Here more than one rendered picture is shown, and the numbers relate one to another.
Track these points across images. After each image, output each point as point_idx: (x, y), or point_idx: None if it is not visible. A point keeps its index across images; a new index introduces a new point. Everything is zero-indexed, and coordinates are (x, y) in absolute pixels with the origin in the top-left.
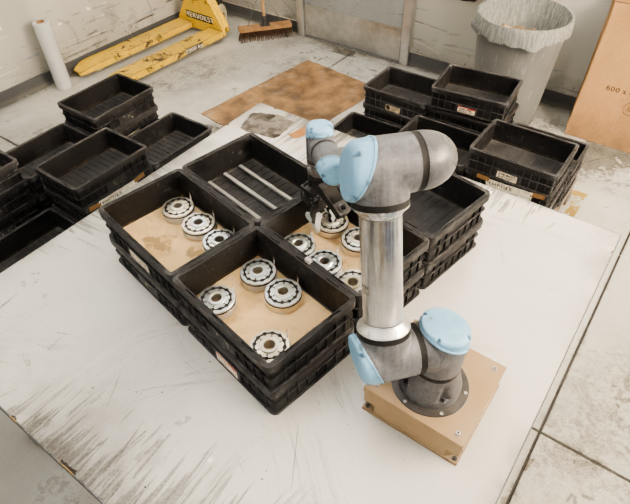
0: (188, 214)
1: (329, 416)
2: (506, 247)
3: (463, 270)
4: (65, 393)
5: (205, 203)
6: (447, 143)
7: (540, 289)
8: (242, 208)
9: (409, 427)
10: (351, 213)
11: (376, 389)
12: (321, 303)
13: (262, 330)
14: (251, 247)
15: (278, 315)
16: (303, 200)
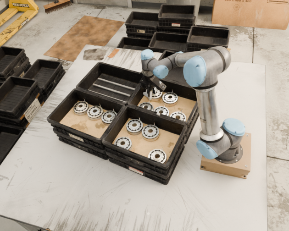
0: (87, 108)
1: (188, 177)
2: (224, 82)
3: None
4: (67, 209)
5: (93, 101)
6: (227, 50)
7: (245, 96)
8: (115, 99)
9: (224, 170)
10: None
11: (207, 159)
12: (167, 130)
13: (148, 151)
14: (126, 115)
15: (152, 142)
16: (141, 87)
